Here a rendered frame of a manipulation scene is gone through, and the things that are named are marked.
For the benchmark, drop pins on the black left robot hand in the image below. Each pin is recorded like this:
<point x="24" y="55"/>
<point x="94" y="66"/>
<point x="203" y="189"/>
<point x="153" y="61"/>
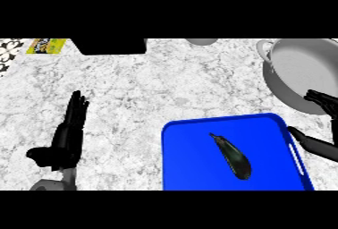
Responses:
<point x="67" y="143"/>

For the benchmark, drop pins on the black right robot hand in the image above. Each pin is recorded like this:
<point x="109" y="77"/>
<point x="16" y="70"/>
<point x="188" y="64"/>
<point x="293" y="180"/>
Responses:
<point x="320" y="144"/>

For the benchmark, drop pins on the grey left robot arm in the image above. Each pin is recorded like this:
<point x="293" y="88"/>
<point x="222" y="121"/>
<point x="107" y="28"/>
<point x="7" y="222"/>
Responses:
<point x="57" y="181"/>

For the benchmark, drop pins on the dark purple eggplant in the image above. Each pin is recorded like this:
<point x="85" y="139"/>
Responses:
<point x="236" y="158"/>

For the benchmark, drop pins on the blue plastic tray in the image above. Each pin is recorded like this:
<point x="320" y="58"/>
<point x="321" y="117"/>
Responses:
<point x="230" y="155"/>

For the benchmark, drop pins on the grey metal pot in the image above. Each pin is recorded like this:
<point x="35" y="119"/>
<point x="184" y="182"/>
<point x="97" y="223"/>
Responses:
<point x="299" y="71"/>

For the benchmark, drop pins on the black and white patterned tile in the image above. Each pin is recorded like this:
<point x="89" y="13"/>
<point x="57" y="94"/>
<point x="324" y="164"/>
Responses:
<point x="10" y="53"/>

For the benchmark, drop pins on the yellow printed packet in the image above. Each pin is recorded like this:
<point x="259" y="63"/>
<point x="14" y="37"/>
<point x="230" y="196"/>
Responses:
<point x="47" y="46"/>

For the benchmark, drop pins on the black box appliance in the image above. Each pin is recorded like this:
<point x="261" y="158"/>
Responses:
<point x="114" y="46"/>

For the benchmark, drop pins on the grey round object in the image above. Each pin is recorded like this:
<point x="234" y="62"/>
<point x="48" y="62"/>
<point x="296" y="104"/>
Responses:
<point x="202" y="41"/>

